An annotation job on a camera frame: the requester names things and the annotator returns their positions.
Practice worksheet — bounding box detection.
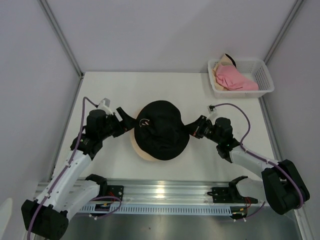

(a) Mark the aluminium mounting rail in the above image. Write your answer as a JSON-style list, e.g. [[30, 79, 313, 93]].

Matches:
[[33, 177, 273, 207]]

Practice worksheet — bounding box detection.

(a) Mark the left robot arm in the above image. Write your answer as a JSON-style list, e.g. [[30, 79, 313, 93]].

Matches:
[[21, 107, 136, 240]]

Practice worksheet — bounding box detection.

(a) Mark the white slotted cable duct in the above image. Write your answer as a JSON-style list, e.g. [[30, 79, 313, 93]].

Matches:
[[79, 203, 232, 216]]

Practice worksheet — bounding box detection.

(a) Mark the cream bucket hat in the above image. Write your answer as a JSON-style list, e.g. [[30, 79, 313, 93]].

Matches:
[[130, 128, 158, 162]]

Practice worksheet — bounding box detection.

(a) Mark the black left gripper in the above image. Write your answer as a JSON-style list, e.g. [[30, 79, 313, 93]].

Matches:
[[98, 107, 139, 140]]

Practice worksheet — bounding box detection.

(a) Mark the white plastic basket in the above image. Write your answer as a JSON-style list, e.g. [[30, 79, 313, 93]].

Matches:
[[207, 57, 275, 99]]

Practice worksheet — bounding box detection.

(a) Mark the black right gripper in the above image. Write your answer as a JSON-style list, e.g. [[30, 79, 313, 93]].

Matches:
[[180, 115, 222, 145]]

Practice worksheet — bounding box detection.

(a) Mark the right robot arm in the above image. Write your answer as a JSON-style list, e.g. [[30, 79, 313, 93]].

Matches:
[[185, 115, 310, 215]]

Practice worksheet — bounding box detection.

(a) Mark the right aluminium frame post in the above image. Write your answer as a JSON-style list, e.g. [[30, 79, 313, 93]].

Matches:
[[263, 0, 307, 65]]

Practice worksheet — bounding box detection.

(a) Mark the left aluminium frame post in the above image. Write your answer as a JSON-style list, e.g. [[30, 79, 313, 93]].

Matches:
[[37, 0, 83, 79]]

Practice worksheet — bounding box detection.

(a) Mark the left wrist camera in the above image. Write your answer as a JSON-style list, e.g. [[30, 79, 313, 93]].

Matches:
[[96, 98, 113, 115]]

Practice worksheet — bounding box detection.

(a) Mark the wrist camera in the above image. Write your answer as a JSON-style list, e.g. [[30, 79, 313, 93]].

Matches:
[[96, 98, 113, 115], [206, 104, 217, 121]]

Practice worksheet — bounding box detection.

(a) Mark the aluminium frame post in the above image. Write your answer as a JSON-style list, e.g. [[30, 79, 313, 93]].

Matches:
[[37, 0, 83, 79], [263, 0, 307, 65]]

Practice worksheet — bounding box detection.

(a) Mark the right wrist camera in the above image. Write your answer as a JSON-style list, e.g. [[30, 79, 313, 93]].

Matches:
[[206, 104, 217, 121]]

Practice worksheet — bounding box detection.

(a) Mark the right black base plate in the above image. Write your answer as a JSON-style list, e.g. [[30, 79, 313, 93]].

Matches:
[[206, 186, 258, 204]]

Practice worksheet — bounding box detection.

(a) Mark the black bucket hat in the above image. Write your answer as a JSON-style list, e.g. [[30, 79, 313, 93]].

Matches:
[[134, 100, 190, 161]]

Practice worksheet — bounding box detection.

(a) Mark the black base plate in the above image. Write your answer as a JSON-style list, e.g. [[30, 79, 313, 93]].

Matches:
[[206, 186, 258, 204], [98, 185, 125, 201]]

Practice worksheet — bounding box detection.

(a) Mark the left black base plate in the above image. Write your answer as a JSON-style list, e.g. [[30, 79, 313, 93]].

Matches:
[[98, 185, 125, 201]]

